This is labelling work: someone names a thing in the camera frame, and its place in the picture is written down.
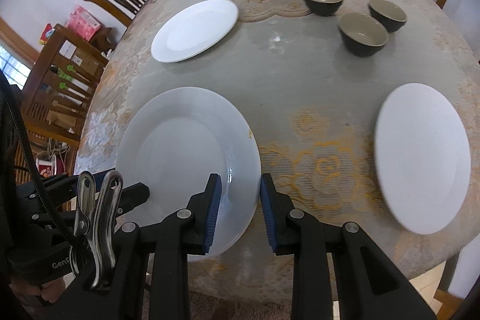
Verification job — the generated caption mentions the small white plate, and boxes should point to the small white plate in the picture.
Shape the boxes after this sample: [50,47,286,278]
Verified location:
[115,87,261,257]

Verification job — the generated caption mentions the large white plate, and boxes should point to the large white plate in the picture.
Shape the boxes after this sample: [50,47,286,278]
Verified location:
[374,83,471,235]

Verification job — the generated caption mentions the medium white plate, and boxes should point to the medium white plate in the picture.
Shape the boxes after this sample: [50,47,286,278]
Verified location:
[151,0,239,63]

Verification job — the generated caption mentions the person hand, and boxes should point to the person hand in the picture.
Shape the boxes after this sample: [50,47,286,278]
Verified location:
[9,277,66,304]

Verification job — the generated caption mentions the metal clip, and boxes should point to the metal clip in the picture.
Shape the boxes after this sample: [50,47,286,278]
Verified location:
[69,170,123,290]

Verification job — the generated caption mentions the wooden chair near left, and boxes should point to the wooden chair near left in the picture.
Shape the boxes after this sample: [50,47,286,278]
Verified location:
[20,24,108,174]

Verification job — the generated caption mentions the pink box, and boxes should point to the pink box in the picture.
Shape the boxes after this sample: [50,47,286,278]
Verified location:
[66,5,102,41]

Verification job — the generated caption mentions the lace tablecloth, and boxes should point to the lace tablecloth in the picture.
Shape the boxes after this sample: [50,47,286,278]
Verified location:
[73,0,480,306]

